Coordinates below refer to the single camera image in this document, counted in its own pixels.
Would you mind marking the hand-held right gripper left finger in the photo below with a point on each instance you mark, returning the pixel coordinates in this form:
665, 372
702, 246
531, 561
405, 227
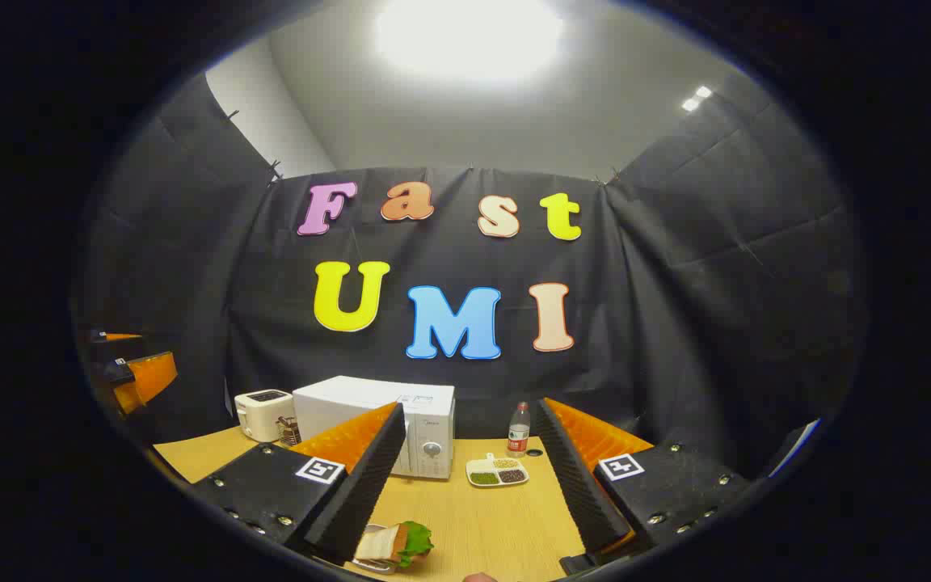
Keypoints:
368, 485

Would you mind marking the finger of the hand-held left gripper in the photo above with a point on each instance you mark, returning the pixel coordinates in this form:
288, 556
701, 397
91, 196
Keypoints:
150, 380
118, 347

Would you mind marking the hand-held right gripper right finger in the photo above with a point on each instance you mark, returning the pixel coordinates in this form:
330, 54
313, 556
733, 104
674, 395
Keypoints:
575, 485

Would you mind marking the sandwich with green lettuce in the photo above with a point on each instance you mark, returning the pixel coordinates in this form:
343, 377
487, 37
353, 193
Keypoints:
401, 541

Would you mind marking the white microwave oven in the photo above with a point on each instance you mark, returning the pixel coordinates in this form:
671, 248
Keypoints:
344, 400

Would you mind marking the clear water bottle red label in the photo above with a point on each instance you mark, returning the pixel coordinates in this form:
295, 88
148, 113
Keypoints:
519, 432

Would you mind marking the white divided plate of beans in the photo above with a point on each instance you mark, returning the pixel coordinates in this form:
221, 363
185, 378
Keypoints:
498, 473

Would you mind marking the small white tray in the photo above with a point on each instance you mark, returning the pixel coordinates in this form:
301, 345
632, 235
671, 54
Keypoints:
368, 566

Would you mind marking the small glass container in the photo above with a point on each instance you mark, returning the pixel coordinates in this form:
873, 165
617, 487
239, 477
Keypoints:
289, 432

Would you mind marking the white toaster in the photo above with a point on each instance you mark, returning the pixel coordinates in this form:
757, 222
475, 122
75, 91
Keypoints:
259, 416

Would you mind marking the small ceiling light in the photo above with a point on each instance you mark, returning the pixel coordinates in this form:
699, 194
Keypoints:
697, 98

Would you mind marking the large ceiling light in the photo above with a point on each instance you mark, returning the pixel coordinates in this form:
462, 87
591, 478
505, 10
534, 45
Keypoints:
465, 36

